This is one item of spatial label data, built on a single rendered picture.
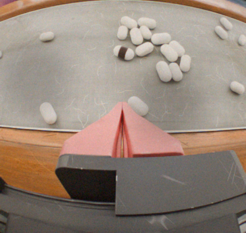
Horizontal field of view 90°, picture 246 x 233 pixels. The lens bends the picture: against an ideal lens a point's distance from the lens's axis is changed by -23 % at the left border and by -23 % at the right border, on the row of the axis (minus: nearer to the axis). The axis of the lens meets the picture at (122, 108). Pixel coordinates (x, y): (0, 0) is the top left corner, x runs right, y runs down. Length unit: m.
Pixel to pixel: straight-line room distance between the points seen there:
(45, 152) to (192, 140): 0.22
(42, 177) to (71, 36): 0.26
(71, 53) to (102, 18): 0.10
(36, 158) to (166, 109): 0.21
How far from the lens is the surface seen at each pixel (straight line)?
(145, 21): 0.32
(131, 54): 0.27
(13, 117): 0.31
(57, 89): 0.28
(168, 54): 0.28
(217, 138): 0.27
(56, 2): 0.43
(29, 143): 0.26
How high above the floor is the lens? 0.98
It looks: 76 degrees down
